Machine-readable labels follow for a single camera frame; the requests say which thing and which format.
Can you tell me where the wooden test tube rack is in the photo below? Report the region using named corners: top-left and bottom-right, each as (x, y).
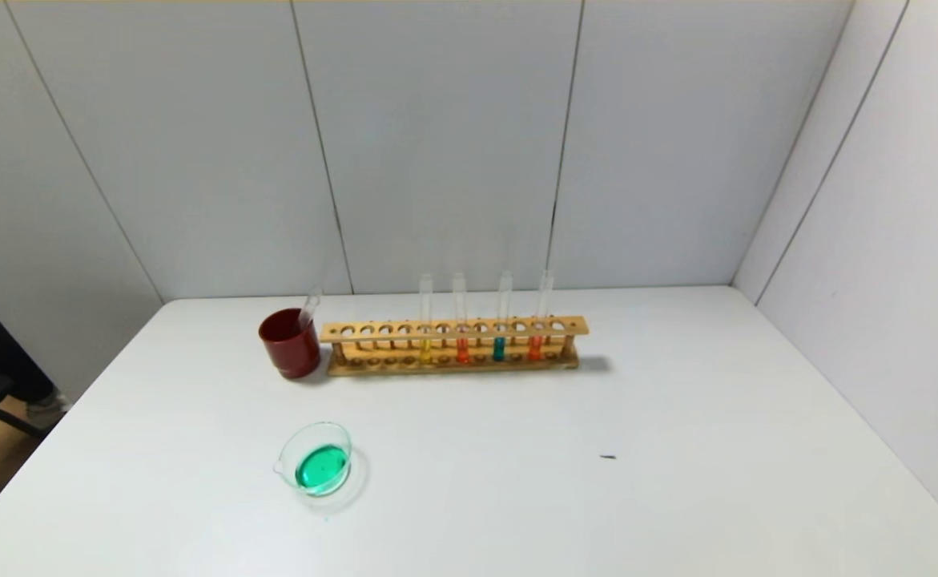
top-left (320, 316), bottom-right (590, 377)

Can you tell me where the dark red cup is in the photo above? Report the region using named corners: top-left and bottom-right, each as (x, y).
top-left (258, 308), bottom-right (323, 380)

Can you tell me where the test tube with orange liquid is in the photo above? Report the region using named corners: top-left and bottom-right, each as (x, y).
top-left (527, 268), bottom-right (555, 362)
top-left (452, 272), bottom-right (470, 365)

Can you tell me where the clear glass spouted dish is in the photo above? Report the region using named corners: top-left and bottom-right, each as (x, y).
top-left (272, 422), bottom-right (368, 512)

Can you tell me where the test tube with blue liquid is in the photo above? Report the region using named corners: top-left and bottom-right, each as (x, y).
top-left (493, 270), bottom-right (514, 362)
top-left (298, 287), bottom-right (324, 332)

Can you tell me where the test tube with yellow liquid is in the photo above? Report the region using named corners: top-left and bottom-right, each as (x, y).
top-left (418, 273), bottom-right (436, 365)

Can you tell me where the grey shoe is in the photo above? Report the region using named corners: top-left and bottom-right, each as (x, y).
top-left (26, 390), bottom-right (71, 430)

